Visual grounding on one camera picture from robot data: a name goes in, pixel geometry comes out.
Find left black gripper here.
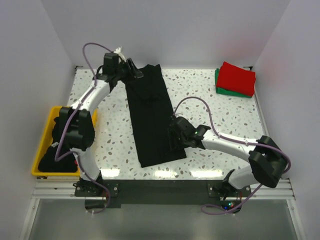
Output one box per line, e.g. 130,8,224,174
115,58,144,85

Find black t shirt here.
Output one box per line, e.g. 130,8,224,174
125,64,187,168

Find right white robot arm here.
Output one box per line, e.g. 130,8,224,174
168,116,291,197

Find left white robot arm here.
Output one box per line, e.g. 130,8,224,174
54,47,143,196

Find folded green t shirt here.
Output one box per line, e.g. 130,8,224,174
214,68,251,98

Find folded red t shirt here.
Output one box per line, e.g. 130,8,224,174
217,61,256,98

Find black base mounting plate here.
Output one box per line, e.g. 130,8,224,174
73,180,251,210

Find yellow plastic bin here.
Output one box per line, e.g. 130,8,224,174
31,106,98,177

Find black clothes in bin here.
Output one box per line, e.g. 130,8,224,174
38,116,78,173

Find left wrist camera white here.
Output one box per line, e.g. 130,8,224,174
113,46,127,62

